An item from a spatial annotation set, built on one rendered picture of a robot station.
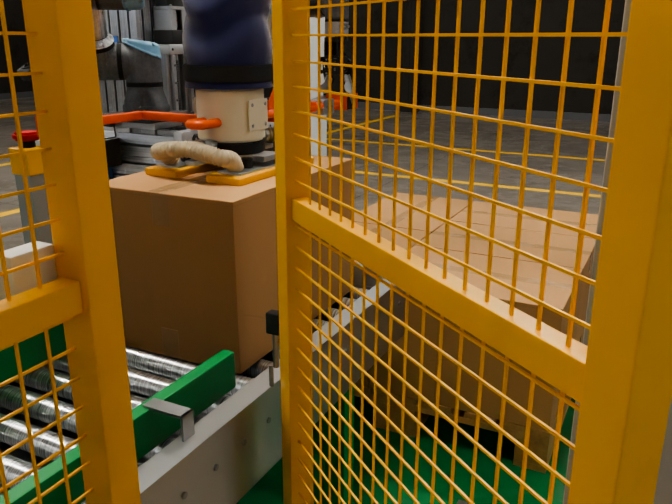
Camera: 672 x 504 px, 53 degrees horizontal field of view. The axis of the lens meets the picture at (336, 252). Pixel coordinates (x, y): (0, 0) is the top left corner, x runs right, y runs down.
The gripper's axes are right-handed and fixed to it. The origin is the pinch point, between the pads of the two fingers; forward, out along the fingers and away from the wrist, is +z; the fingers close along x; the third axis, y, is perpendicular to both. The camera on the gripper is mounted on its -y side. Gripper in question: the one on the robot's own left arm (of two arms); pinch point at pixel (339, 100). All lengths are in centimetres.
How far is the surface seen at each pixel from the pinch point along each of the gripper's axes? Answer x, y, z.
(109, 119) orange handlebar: -25, 77, 0
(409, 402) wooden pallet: 34, 15, 95
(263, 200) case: 22, 78, 16
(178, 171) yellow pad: -4, 76, 12
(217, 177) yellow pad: 8, 77, 12
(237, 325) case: 22, 90, 42
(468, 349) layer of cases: 52, 14, 72
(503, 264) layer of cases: 54, -18, 54
